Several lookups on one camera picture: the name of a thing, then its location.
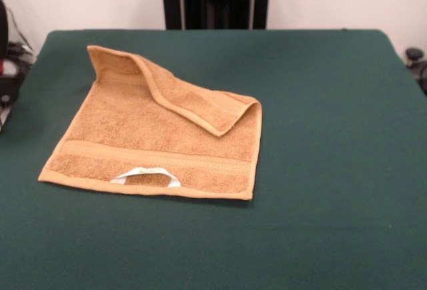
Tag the tan terry towel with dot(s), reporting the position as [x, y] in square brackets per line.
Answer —
[150, 136]

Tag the dark wheeled stand base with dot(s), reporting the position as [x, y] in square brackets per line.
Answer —
[415, 55]

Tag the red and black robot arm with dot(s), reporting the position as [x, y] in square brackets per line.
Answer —
[8, 86]

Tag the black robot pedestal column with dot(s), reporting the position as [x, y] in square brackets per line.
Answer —
[217, 0]

